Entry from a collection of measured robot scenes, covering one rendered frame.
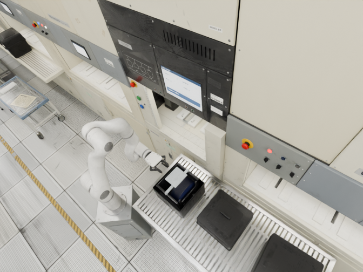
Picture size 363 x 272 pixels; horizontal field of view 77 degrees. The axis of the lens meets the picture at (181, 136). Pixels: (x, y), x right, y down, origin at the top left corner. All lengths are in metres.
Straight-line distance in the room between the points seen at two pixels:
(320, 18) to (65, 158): 3.16
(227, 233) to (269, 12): 1.30
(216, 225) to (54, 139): 2.73
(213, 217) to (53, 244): 1.90
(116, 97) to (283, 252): 1.96
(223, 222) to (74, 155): 2.32
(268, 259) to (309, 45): 1.12
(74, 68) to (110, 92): 0.71
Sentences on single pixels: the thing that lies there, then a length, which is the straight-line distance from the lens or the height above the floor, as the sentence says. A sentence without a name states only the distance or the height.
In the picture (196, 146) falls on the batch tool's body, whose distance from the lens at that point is 1.90.
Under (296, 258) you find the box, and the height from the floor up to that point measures 1.01.
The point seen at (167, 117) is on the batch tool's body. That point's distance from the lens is 2.12.
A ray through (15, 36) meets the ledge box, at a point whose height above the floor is 1.05.
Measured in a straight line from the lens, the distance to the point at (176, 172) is 1.56.
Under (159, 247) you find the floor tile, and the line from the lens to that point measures 2.56.
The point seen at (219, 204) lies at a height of 0.86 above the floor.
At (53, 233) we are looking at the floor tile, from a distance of 3.05.
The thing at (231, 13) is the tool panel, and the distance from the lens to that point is 0.88.
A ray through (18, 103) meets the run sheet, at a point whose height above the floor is 0.46.
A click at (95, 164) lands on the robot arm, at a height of 1.34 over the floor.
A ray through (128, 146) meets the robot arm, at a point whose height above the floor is 1.20.
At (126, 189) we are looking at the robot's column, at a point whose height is 0.76.
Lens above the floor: 2.48
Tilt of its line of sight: 55 degrees down
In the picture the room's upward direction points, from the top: 11 degrees counter-clockwise
